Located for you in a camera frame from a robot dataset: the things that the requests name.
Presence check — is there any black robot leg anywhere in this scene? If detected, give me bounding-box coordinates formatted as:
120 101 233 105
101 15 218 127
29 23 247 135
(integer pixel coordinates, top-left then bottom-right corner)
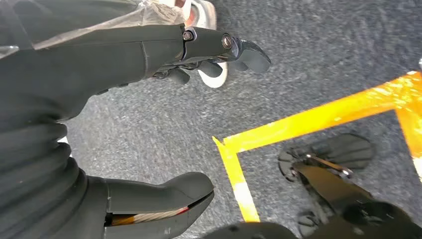
278 132 422 239

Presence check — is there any white sneaker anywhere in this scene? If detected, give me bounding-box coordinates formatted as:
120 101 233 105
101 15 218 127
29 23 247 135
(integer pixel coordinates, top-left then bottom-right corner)
160 0 229 89

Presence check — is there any black round robot part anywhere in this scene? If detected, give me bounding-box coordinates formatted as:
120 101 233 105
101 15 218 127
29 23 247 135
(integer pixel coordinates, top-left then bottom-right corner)
202 222 299 239

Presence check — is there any orange floor tape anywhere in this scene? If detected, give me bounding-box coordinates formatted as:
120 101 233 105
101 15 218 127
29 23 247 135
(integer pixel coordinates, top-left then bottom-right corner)
212 71 422 223

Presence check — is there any clear plastic wrap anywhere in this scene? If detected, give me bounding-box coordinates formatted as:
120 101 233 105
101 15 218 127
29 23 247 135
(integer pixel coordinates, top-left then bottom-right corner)
0 0 187 60

